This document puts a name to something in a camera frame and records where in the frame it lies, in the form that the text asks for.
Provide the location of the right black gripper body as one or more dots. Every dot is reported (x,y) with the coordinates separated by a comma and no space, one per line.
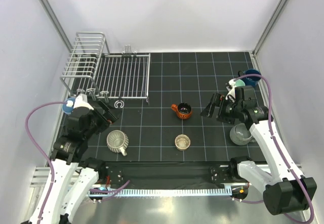
(228,111)

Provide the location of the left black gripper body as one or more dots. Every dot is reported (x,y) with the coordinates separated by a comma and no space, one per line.
(98,123)

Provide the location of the grey speckled round mug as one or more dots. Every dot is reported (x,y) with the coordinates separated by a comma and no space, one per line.
(240,135)

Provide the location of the beige ribbed ceramic mug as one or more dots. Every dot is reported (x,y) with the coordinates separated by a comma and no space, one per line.
(117,142)

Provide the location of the mint green plastic cup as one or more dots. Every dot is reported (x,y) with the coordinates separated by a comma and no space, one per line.
(238,83)

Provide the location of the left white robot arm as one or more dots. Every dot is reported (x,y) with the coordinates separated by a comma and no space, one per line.
(70,177)

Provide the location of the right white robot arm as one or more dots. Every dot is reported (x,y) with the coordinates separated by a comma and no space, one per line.
(284,189)

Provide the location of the light blue plastic cup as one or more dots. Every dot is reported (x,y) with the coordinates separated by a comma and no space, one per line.
(68,106)

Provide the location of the orange black ceramic mug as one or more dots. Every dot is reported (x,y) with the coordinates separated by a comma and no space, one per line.
(183,110)

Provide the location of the dark blue mug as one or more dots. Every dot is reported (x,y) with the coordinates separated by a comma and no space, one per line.
(250,80)

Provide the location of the small tan ceramic cup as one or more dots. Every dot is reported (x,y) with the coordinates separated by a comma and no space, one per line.
(182,142)

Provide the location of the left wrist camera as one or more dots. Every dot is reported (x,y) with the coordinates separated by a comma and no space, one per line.
(82,101)

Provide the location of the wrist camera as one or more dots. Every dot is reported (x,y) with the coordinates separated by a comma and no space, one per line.
(82,101)
(230,86)

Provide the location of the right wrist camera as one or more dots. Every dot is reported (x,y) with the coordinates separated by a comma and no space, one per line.
(230,86)

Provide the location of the metal wire dish rack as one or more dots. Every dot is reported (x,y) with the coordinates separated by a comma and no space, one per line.
(91,69)

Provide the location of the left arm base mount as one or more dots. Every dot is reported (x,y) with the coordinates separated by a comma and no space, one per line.
(114,176)

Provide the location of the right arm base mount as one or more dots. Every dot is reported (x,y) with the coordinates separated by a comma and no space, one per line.
(220,174)

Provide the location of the slotted cable duct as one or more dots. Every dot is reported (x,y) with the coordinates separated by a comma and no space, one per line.
(227,191)

